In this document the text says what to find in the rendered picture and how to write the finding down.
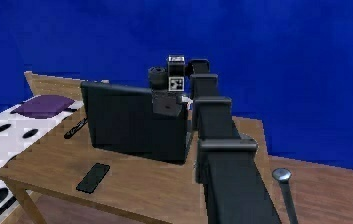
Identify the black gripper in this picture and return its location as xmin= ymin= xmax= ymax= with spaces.
xmin=147 ymin=65 xmax=187 ymax=118

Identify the black box machine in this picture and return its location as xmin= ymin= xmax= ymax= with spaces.
xmin=80 ymin=81 xmax=194 ymax=165

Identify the black cellphone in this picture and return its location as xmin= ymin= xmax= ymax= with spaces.
xmin=75 ymin=162 xmax=111 ymax=195

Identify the wooden table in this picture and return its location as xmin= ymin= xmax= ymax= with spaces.
xmin=0 ymin=70 xmax=276 ymax=224

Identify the black pen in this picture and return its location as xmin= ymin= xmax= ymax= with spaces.
xmin=63 ymin=117 xmax=89 ymax=140

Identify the purple cushion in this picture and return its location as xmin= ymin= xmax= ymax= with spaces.
xmin=11 ymin=94 xmax=76 ymax=120

